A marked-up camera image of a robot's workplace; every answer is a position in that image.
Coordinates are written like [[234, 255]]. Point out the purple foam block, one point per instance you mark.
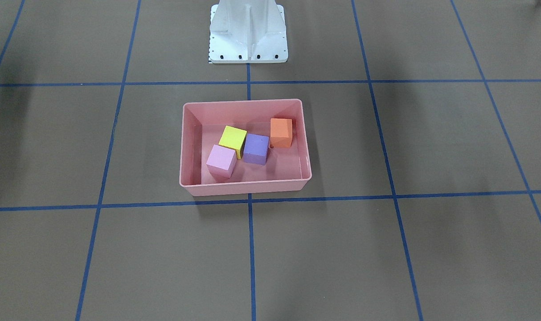
[[256, 149]]

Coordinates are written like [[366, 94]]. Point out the orange foam block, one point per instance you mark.
[[281, 132]]

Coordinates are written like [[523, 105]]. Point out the yellow foam block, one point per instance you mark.
[[233, 138]]

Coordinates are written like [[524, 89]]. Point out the pink foam block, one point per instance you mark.
[[221, 161]]

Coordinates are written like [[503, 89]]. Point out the pink plastic bin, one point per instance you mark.
[[286, 169]]

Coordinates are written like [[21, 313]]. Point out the brown paper table cover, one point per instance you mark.
[[423, 120]]

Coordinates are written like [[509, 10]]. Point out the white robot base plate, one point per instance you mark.
[[247, 32]]

